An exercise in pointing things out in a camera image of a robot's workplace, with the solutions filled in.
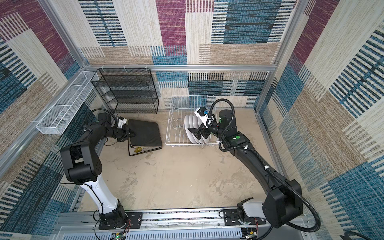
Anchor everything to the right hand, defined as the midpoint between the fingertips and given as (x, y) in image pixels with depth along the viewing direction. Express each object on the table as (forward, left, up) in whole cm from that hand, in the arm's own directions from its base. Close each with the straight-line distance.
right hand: (195, 122), depth 75 cm
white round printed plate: (+8, +4, -12) cm, 16 cm away
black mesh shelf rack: (+43, +48, -12) cm, 65 cm away
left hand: (+8, +36, -16) cm, 41 cm away
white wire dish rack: (+41, +10, -28) cm, 51 cm away
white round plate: (+2, -1, -20) cm, 20 cm away
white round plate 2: (+2, -4, -20) cm, 21 cm away
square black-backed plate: (+14, +32, -26) cm, 44 cm away
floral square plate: (+1, +39, -27) cm, 47 cm away
